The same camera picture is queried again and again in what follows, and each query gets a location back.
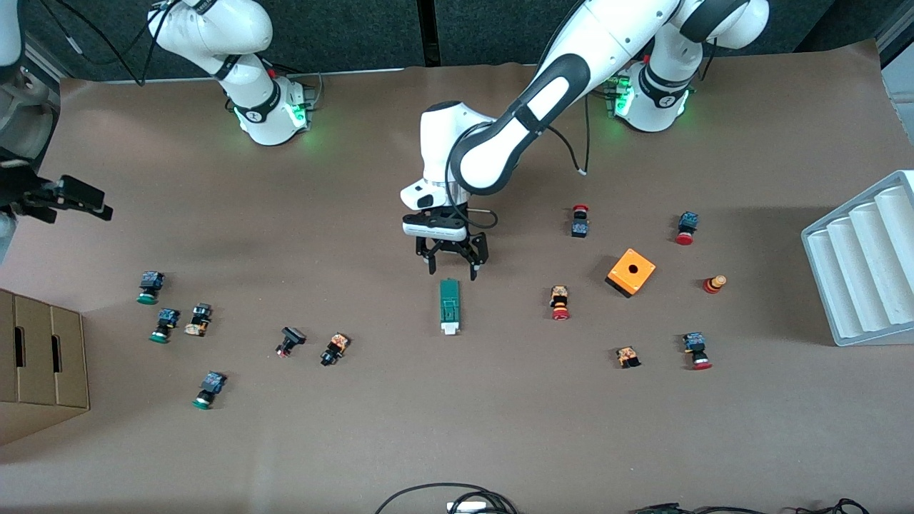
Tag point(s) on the red yellow emergency stop button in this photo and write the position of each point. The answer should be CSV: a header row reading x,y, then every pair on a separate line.
x,y
560,303

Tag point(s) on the grey round machine base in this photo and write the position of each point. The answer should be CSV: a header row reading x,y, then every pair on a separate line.
x,y
25,121

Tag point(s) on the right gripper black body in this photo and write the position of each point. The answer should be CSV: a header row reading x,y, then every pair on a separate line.
x,y
34,195

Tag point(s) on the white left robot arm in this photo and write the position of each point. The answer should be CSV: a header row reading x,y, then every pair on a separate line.
x,y
443,143

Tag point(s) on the black square push button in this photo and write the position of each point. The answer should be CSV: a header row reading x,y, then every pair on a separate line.
x,y
290,340

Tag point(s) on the green load switch white lever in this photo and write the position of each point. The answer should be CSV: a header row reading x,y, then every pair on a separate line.
x,y
450,303

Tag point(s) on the aluminium frame bar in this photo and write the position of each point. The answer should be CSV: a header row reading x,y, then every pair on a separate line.
x,y
898,43
43,61

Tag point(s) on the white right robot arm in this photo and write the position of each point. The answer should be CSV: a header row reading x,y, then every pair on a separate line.
x,y
250,107

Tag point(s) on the brown cardboard box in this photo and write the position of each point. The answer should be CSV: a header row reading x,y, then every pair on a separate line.
x,y
43,364

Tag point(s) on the white plug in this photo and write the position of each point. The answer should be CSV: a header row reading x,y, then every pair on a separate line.
x,y
465,507

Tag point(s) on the orange black contact block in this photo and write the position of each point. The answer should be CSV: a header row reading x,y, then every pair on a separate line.
x,y
628,357

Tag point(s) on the green push button blue block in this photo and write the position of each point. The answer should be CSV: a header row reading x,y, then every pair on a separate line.
x,y
150,285
209,389
165,325

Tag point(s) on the black cream selector switch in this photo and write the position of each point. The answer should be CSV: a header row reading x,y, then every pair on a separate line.
x,y
198,319

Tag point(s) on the red yellow small knob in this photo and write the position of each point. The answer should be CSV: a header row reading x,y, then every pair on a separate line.
x,y
714,284

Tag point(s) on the black switch orange block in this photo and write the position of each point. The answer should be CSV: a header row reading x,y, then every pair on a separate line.
x,y
334,349

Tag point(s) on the orange button enclosure box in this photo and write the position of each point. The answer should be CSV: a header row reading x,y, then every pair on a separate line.
x,y
631,272

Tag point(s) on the red push button blue block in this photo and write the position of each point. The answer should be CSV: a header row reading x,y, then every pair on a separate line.
x,y
697,350
687,227

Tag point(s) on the white ridged plastic tray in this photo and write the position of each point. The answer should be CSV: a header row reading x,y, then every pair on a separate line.
x,y
857,271

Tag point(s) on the red button black block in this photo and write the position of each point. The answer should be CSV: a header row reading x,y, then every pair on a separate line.
x,y
580,225

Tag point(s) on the black divider post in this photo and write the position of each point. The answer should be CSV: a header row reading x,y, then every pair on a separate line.
x,y
428,32

